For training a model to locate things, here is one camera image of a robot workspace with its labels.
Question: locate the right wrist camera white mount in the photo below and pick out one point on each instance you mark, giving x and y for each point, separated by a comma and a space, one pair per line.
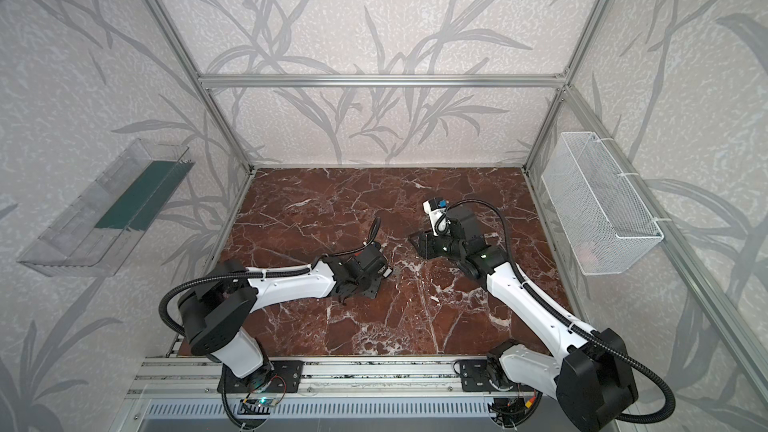
436, 209

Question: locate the white wire mesh basket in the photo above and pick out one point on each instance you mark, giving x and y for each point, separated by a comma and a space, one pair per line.
607, 225

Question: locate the left circuit board with wires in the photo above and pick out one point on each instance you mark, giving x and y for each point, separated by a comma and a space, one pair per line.
258, 406

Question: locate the black mounting plate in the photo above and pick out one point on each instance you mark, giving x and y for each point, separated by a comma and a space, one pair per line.
475, 377
275, 377

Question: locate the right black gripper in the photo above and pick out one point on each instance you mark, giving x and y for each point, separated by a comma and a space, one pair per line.
432, 242

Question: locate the aluminium frame profiles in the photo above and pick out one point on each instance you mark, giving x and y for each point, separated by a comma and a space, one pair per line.
742, 343

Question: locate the clear plastic wall bin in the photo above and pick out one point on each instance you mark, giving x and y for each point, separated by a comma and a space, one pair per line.
94, 236

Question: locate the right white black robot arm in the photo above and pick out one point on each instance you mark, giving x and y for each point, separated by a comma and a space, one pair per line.
591, 385

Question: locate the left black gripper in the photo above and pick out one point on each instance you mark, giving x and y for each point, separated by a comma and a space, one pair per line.
372, 264

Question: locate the right wiring bundle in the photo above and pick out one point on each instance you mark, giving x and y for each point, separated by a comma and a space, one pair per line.
516, 405

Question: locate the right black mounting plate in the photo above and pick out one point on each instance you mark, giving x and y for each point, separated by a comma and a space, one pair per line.
475, 377

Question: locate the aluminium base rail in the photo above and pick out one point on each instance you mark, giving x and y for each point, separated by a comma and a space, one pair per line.
322, 377

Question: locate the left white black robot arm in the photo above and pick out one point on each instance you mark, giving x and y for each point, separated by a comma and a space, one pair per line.
214, 310

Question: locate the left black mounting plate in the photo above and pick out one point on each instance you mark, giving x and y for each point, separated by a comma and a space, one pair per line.
275, 377

